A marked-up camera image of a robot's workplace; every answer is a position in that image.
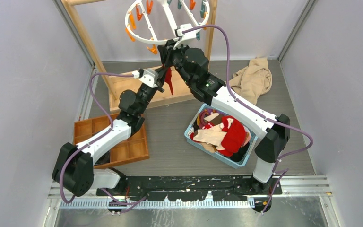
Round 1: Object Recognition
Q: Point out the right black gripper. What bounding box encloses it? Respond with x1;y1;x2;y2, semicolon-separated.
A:
157;39;193;87

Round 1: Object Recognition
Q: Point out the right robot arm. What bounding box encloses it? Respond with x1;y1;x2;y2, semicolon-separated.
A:
158;43;290;194

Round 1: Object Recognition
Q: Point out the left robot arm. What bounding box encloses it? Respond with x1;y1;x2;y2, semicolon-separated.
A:
52;66;171;203

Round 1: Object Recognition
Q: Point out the wooden hanger stand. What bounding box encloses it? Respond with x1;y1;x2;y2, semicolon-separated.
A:
62;0;218;113

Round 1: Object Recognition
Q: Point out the white round clip hanger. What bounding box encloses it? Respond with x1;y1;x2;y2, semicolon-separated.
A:
124;0;211;46

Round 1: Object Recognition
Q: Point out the orange clothes peg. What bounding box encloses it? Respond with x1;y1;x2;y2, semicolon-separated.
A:
147;44;157;54

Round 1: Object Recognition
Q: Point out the teal clothes peg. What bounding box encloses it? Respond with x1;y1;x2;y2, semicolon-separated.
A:
196;32;201;41

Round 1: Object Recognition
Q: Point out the wooden compartment tray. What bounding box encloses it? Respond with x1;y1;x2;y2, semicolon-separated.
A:
73;115;149;169

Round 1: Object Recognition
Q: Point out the beige sock in basket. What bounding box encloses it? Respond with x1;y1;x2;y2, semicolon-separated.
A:
192;123;227;146

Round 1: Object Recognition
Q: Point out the beige cloth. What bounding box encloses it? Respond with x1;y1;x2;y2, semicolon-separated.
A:
229;58;272;105

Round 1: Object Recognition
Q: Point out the blue plastic basket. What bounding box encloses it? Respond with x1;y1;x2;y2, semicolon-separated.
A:
184;104;258;169

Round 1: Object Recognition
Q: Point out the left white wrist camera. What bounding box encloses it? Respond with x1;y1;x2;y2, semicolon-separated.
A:
139;69;159;88

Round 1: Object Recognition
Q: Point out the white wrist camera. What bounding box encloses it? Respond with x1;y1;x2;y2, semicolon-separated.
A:
173;24;196;50
139;69;159;88

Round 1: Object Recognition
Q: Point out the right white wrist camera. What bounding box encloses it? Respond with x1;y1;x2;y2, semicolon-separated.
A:
173;24;196;50

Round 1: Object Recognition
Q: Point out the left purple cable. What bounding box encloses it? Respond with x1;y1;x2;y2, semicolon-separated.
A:
58;72;138;205

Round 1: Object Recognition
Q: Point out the purple cable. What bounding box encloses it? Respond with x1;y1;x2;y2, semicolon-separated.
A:
181;24;314;185
58;72;138;205

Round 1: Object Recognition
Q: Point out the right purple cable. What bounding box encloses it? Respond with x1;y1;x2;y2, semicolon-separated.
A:
181;24;314;185

